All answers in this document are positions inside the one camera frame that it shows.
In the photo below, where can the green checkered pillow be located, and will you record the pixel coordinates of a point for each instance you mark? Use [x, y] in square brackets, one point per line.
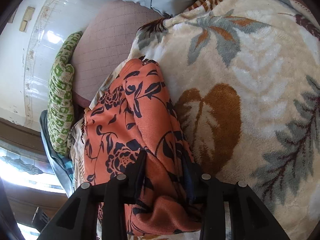
[60, 112]

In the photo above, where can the beige wall switches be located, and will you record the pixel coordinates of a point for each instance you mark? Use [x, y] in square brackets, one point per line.
[26, 18]

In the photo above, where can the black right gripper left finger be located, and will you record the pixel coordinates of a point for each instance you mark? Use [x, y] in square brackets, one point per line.
[77, 218]

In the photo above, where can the cream leaf-print blanket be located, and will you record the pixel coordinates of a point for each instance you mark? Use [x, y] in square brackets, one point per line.
[243, 76]

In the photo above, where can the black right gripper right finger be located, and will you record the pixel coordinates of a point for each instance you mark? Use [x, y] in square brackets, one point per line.
[226, 209]

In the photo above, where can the orange floral garment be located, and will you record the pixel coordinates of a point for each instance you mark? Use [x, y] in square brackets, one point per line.
[136, 114]

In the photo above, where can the wooden door with glass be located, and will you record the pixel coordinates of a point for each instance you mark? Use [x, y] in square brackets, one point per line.
[28, 178]

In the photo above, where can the blue cloth with teal stripes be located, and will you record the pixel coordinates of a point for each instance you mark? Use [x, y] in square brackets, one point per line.
[61, 165]

